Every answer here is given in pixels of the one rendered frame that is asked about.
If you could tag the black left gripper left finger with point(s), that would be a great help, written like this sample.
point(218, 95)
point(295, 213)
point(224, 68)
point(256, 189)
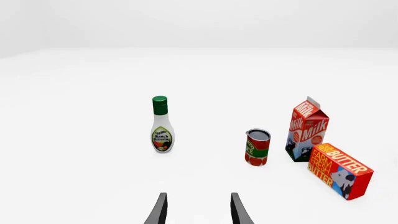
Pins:
point(159, 211)

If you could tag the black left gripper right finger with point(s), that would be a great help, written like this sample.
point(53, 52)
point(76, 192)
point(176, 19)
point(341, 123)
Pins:
point(238, 211)

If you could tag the white ranch dressing bottle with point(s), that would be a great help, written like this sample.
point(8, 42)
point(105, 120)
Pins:
point(161, 130)

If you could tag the red tomato sauce tin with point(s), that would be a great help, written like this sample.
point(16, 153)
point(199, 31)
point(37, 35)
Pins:
point(257, 149)

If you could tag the red milk carton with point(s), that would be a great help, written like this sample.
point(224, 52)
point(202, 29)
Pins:
point(306, 130)

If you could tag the red butter box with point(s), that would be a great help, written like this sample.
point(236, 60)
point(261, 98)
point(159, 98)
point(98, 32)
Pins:
point(340, 171)

